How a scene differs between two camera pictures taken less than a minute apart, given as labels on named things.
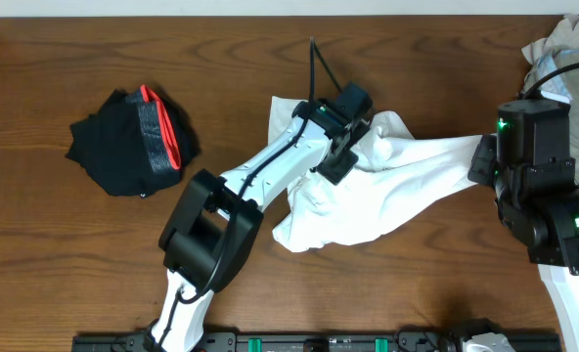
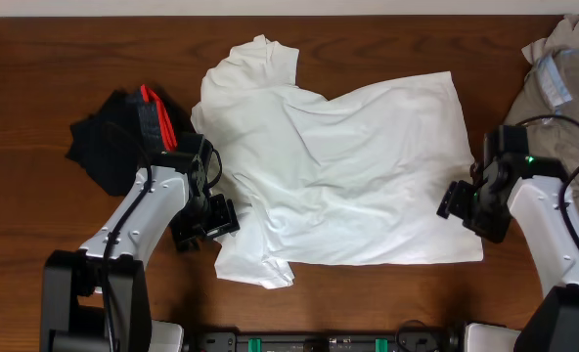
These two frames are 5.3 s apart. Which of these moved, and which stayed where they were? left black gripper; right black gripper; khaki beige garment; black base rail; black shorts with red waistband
Moved: left black gripper; right black gripper
Stayed: black shorts with red waistband; black base rail; khaki beige garment
